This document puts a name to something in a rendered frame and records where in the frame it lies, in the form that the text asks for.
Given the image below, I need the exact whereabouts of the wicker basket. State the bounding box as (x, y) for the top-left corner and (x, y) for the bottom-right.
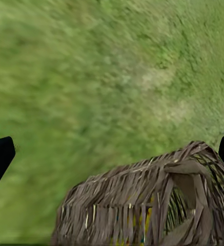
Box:
(52, 140), (224, 246)

